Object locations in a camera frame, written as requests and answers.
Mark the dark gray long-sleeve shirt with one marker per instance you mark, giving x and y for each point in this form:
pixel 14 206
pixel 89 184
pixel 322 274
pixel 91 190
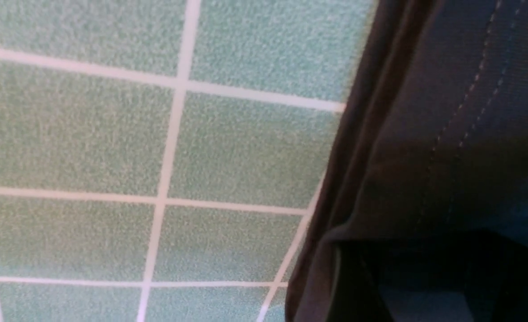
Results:
pixel 423 212

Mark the green checkered tablecloth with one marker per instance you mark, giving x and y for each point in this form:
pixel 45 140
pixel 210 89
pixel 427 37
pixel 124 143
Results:
pixel 159 159

